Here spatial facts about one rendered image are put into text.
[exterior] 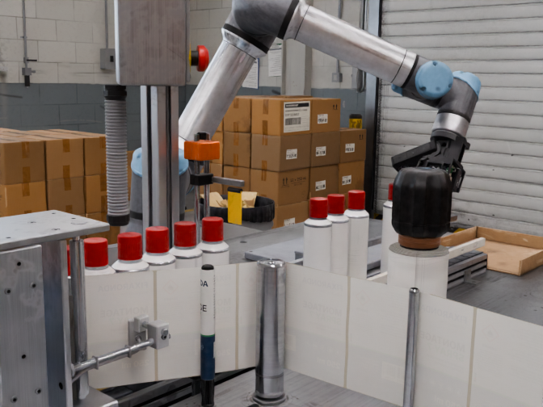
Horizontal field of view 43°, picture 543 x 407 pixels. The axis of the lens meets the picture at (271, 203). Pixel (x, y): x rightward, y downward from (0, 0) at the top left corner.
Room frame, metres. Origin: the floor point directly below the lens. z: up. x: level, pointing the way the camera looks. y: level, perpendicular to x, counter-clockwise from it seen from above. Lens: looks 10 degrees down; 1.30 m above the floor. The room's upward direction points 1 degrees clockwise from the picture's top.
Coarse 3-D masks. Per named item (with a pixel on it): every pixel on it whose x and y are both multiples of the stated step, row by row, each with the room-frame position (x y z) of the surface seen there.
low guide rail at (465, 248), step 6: (474, 240) 1.65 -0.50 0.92; (480, 240) 1.66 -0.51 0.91; (456, 246) 1.58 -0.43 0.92; (462, 246) 1.59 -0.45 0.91; (468, 246) 1.61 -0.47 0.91; (474, 246) 1.64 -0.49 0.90; (480, 246) 1.66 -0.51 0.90; (450, 252) 1.54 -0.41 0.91; (456, 252) 1.56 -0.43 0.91; (462, 252) 1.59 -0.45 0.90; (450, 258) 1.55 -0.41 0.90; (378, 276) 1.33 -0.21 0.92; (384, 276) 1.34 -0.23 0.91; (378, 282) 1.32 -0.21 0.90; (384, 282) 1.34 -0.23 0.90
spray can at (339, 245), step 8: (328, 200) 1.27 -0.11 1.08; (336, 200) 1.26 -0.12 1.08; (344, 200) 1.27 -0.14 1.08; (328, 208) 1.27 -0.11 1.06; (336, 208) 1.26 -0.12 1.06; (328, 216) 1.27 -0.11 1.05; (336, 216) 1.26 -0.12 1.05; (344, 216) 1.27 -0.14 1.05; (336, 224) 1.25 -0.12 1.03; (344, 224) 1.26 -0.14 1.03; (336, 232) 1.25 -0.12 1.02; (344, 232) 1.26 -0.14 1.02; (336, 240) 1.25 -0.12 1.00; (344, 240) 1.26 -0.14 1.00; (336, 248) 1.25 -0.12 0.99; (344, 248) 1.26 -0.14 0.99; (336, 256) 1.25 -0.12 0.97; (344, 256) 1.26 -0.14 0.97; (336, 264) 1.25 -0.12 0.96; (344, 264) 1.26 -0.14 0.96; (336, 272) 1.25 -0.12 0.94; (344, 272) 1.26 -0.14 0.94
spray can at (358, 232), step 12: (348, 192) 1.32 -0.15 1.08; (360, 192) 1.31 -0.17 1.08; (348, 204) 1.32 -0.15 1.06; (360, 204) 1.31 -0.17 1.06; (348, 216) 1.31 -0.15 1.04; (360, 216) 1.30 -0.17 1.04; (360, 228) 1.30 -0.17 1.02; (348, 240) 1.31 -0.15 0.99; (360, 240) 1.30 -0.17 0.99; (348, 252) 1.31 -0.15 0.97; (360, 252) 1.30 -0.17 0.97; (348, 264) 1.31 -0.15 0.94; (360, 264) 1.30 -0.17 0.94; (360, 276) 1.30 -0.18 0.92
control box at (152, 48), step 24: (120, 0) 0.97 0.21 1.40; (144, 0) 0.98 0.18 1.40; (168, 0) 0.99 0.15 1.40; (120, 24) 0.97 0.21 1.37; (144, 24) 0.98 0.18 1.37; (168, 24) 0.99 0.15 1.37; (120, 48) 0.97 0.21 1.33; (144, 48) 0.98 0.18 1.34; (168, 48) 0.99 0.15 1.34; (120, 72) 0.97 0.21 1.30; (144, 72) 0.98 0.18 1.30; (168, 72) 0.99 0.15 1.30
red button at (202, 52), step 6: (198, 48) 1.02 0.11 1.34; (204, 48) 1.02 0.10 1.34; (192, 54) 1.02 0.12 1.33; (198, 54) 1.02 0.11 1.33; (204, 54) 1.02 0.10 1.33; (192, 60) 1.02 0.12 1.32; (198, 60) 1.02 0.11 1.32; (204, 60) 1.02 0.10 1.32; (198, 66) 1.02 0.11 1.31; (204, 66) 1.02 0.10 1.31
